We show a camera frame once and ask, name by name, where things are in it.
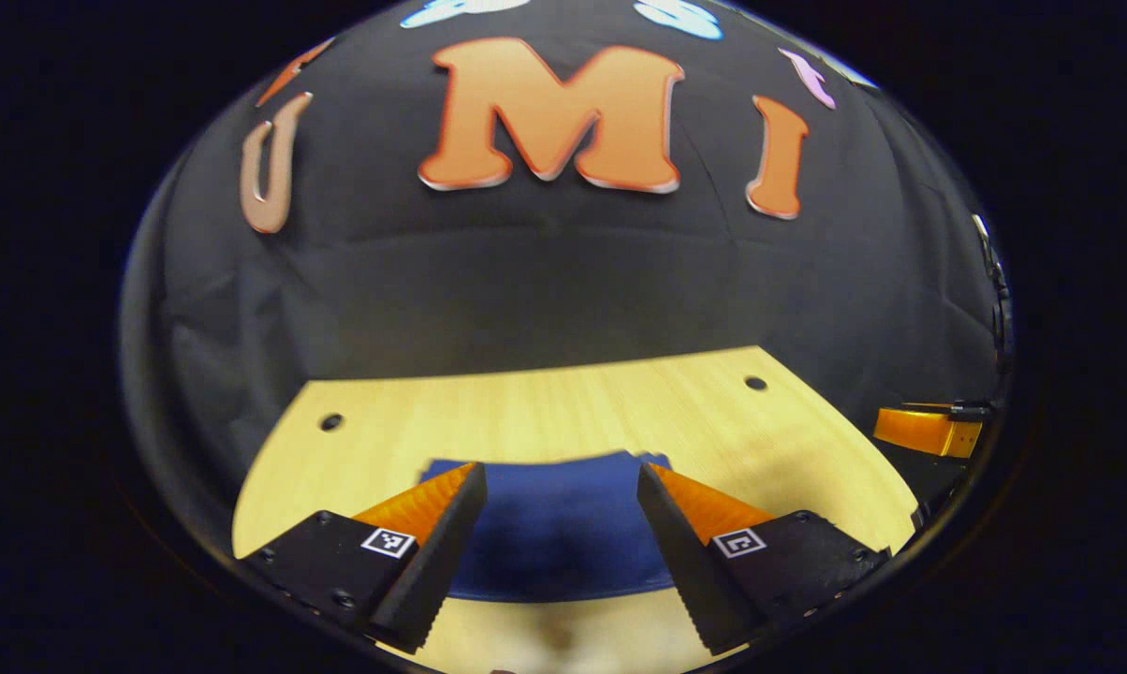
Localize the black backdrop cloth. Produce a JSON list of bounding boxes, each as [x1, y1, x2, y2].
[[119, 0, 1014, 553]]

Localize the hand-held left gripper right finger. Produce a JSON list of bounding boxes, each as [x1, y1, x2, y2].
[[637, 462, 892, 656]]

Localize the blue jeans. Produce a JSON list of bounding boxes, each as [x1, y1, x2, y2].
[[420, 451, 677, 603]]

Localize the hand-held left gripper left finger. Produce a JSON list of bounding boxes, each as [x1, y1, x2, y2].
[[241, 462, 488, 654]]

